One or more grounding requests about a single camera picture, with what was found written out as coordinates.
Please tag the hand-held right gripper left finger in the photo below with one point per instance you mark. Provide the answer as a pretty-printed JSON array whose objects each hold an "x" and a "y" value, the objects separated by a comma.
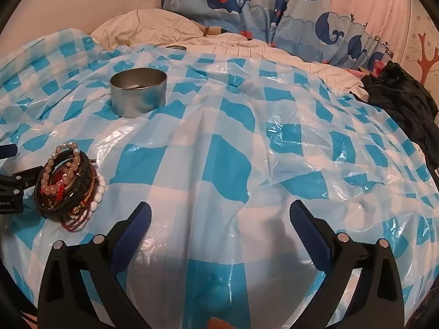
[{"x": 137, "y": 219}]

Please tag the red tree wall sticker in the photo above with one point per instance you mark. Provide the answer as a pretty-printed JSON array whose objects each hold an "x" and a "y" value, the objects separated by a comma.
[{"x": 427, "y": 61}]

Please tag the round metal lid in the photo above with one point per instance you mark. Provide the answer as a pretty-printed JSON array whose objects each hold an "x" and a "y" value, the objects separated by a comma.
[{"x": 176, "y": 47}]

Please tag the pink cloth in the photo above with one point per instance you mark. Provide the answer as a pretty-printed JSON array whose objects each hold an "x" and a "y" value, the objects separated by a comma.
[{"x": 379, "y": 67}]

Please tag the white grid quilt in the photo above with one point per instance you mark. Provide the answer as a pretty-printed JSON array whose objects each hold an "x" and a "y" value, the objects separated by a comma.
[{"x": 154, "y": 24}]

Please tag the brown and black object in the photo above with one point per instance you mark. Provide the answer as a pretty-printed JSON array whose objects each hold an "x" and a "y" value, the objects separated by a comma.
[{"x": 205, "y": 31}]

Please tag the blue checkered plastic sheet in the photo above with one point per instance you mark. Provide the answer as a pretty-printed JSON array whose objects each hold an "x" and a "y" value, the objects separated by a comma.
[{"x": 223, "y": 126}]

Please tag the round metal tin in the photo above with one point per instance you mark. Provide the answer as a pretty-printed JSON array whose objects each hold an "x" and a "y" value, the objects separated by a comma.
[{"x": 137, "y": 102}]

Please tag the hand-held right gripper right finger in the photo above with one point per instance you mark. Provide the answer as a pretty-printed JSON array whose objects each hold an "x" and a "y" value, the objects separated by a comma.
[{"x": 305, "y": 222}]

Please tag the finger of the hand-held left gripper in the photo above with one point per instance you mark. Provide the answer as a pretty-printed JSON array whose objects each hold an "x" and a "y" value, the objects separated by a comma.
[
  {"x": 8, "y": 150},
  {"x": 24, "y": 177}
]

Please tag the black cloth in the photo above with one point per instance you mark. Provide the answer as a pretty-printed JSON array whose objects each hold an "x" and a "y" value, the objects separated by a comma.
[{"x": 394, "y": 99}]

